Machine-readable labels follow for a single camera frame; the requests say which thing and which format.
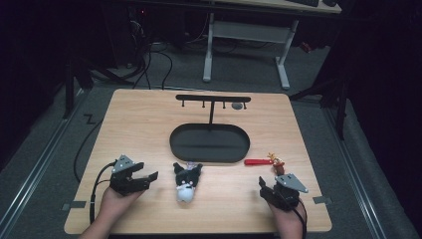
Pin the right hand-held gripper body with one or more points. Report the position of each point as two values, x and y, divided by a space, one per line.
285 192

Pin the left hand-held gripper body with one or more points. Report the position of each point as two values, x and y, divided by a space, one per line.
121 181

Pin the person's left hand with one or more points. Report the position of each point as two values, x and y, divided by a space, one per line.
114 204

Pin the person's right hand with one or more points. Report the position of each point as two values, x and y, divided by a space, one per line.
287 217

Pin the grey tape piece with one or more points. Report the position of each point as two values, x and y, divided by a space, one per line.
322 200
74 205

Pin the grey round table grommet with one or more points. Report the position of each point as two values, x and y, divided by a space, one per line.
237 106

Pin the black metal stand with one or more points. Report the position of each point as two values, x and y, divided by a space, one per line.
71 83
338 99

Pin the white-framed wooden desk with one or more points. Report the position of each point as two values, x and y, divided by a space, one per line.
249 31

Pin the black keyboard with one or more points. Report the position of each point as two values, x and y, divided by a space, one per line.
303 2

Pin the metal floor rail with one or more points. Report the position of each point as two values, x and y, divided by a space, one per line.
36 166
356 176

